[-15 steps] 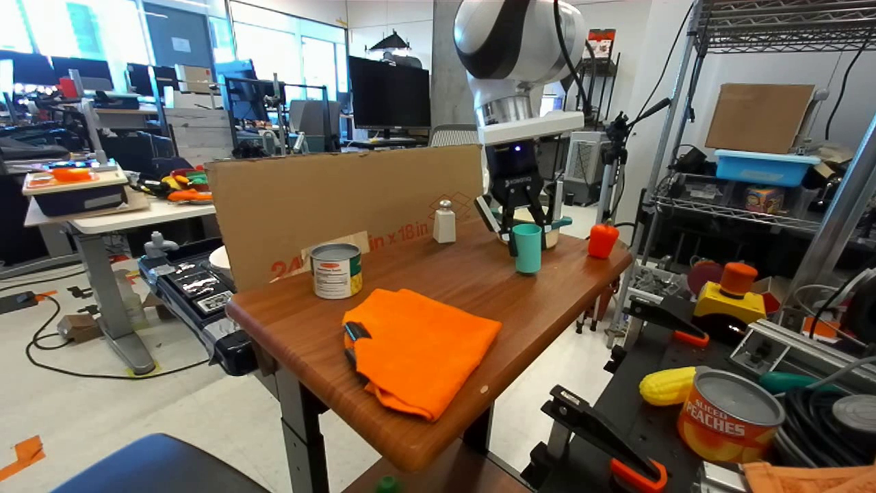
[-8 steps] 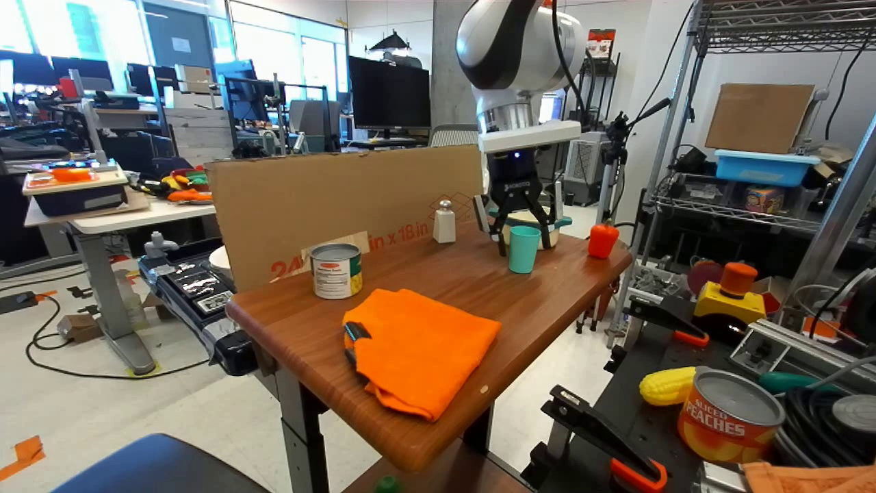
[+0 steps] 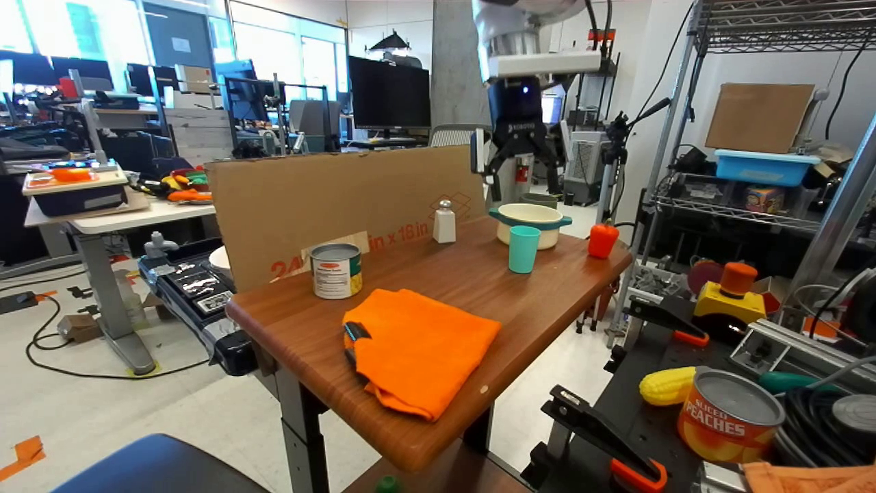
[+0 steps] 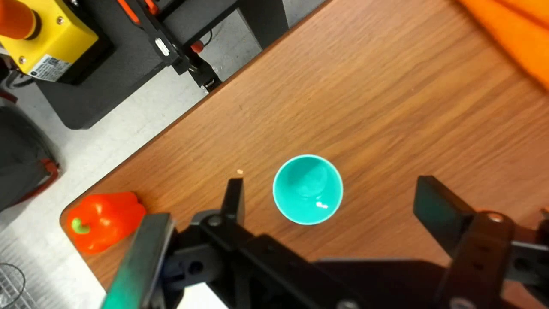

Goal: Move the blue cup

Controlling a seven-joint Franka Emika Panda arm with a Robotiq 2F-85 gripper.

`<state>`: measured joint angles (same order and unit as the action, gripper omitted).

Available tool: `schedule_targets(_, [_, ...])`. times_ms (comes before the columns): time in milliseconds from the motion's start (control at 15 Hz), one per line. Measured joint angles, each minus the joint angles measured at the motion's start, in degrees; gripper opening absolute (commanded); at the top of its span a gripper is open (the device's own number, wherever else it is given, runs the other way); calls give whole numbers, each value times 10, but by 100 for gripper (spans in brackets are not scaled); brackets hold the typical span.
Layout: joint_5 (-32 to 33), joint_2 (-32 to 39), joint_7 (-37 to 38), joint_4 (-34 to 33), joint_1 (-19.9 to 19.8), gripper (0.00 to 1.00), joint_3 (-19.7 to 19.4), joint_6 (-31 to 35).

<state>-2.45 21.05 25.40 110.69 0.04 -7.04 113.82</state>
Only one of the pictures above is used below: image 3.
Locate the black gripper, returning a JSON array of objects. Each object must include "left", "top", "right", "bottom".
[{"left": 478, "top": 77, "right": 567, "bottom": 196}]

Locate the black computer monitor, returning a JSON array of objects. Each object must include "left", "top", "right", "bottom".
[{"left": 347, "top": 54, "right": 432, "bottom": 139}]

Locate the black floor cable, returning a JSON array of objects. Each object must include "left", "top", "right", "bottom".
[{"left": 21, "top": 289, "right": 213, "bottom": 384}]

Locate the yellow block with orange knob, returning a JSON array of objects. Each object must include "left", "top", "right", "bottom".
[{"left": 693, "top": 259, "right": 773, "bottom": 326}]

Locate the brown cardboard board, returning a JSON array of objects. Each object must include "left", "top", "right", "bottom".
[{"left": 703, "top": 83, "right": 815, "bottom": 157}]

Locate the yellow toy banana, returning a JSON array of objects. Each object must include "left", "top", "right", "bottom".
[{"left": 634, "top": 363, "right": 701, "bottom": 409}]

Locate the teal plastic cup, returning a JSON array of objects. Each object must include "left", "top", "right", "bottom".
[{"left": 507, "top": 225, "right": 545, "bottom": 278}]

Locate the blue chair seat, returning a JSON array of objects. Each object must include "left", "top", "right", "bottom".
[{"left": 51, "top": 429, "right": 270, "bottom": 493}]

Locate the white desk with grey leg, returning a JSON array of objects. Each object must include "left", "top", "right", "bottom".
[{"left": 21, "top": 194, "right": 222, "bottom": 378}]

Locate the brown cardboard sheet, red print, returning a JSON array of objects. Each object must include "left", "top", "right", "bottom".
[{"left": 209, "top": 144, "right": 489, "bottom": 296}]

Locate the white and green labelled can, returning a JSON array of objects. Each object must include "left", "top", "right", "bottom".
[{"left": 310, "top": 240, "right": 366, "bottom": 303}]

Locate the orange cloth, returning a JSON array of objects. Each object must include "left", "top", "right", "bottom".
[{"left": 340, "top": 287, "right": 504, "bottom": 424}]

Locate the blue plastic bin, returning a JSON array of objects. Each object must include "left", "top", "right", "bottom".
[{"left": 712, "top": 147, "right": 820, "bottom": 188}]

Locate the red toy bell pepper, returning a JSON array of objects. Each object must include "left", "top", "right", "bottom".
[{"left": 585, "top": 222, "right": 621, "bottom": 263}]

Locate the green handled tool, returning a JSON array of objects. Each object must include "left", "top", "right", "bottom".
[{"left": 756, "top": 367, "right": 830, "bottom": 396}]

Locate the white shaker bottle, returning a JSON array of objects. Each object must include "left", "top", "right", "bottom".
[{"left": 430, "top": 196, "right": 459, "bottom": 246}]

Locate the white pot with teal handles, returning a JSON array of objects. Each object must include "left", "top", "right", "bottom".
[{"left": 488, "top": 199, "right": 574, "bottom": 255}]

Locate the black camera on stand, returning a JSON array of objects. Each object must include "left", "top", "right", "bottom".
[{"left": 599, "top": 95, "right": 677, "bottom": 169}]

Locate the metal wire shelf rack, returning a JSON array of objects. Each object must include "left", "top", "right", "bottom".
[{"left": 638, "top": 0, "right": 876, "bottom": 277}]

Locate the black pegboard cart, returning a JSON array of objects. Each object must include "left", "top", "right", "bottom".
[{"left": 517, "top": 309, "right": 876, "bottom": 493}]

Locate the orange labelled tin can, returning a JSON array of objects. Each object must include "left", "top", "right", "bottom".
[{"left": 677, "top": 363, "right": 789, "bottom": 466}]

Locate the aluminium profile post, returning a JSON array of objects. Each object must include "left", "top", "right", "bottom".
[{"left": 789, "top": 117, "right": 876, "bottom": 296}]

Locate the black clamp with orange handle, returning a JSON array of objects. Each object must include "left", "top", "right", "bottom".
[
  {"left": 538, "top": 384, "right": 670, "bottom": 493},
  {"left": 625, "top": 298, "right": 712, "bottom": 350}
]

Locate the black tray with orange item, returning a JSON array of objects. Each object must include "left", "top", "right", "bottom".
[{"left": 21, "top": 163, "right": 131, "bottom": 220}]

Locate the wooden table base panel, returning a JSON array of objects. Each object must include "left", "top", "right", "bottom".
[{"left": 341, "top": 448, "right": 537, "bottom": 493}]

